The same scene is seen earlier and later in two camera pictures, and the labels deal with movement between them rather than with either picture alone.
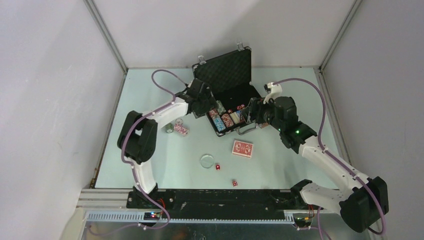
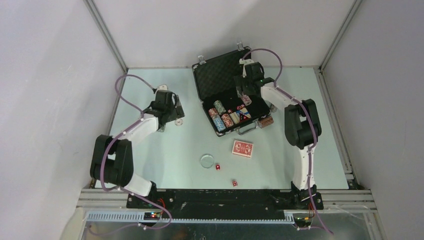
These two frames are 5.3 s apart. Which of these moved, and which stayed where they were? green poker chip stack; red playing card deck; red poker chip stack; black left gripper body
Moved: black left gripper body
Stayed: red poker chip stack; green poker chip stack; red playing card deck
